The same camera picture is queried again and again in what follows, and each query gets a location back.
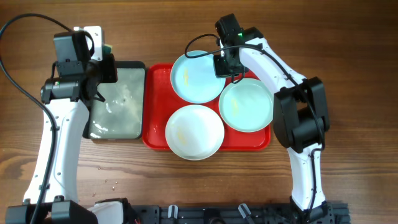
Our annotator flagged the green yellow sponge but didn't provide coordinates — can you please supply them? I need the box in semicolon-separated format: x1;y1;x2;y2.
103;44;113;54

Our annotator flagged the light blue top plate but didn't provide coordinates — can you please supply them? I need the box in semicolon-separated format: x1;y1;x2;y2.
170;54;226;104

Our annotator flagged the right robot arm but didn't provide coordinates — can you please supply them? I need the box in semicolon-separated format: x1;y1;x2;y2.
213;14;330;223

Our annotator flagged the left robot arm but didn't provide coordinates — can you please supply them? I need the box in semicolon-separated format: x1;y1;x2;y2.
6;26;134;223

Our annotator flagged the light green right plate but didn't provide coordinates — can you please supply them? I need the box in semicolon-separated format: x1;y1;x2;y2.
218;78;273;133

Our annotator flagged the black water basin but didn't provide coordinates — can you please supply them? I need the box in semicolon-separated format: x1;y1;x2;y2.
83;61;146;140

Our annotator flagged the white front plate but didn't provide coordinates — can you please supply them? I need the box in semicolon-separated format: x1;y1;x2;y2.
165;105;225;161

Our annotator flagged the right black cable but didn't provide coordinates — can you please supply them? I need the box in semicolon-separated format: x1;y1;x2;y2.
184;33;327;215

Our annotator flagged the black cable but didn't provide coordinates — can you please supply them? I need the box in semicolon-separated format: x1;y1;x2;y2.
0;12;74;224
184;33;327;215

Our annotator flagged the left black cable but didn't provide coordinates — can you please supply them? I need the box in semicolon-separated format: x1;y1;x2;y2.
0;12;74;224

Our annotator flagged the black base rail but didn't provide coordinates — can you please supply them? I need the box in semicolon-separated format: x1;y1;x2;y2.
124;202;351;224

